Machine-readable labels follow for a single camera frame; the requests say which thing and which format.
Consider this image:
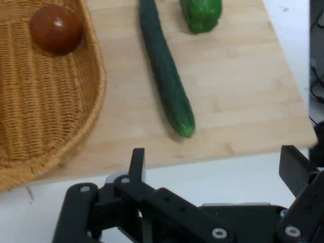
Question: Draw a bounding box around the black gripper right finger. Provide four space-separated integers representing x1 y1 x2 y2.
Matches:
277 145 324 243

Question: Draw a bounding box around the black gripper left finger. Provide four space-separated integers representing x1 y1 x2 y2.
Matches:
52 148 235 243

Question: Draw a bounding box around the black blurry stand part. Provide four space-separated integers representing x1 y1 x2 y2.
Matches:
309 121 324 168

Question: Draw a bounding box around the bamboo cutting board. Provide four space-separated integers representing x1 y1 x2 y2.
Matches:
27 0 318 185

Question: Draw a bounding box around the long dark green cucumber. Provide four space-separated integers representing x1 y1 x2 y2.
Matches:
138 0 195 139

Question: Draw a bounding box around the green bell pepper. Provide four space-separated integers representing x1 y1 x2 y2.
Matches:
179 0 223 33

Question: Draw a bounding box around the dark red tomato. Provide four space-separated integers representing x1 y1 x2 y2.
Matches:
30 4 83 56

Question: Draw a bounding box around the woven wicker basket with handles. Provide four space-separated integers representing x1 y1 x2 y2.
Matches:
0 0 106 193

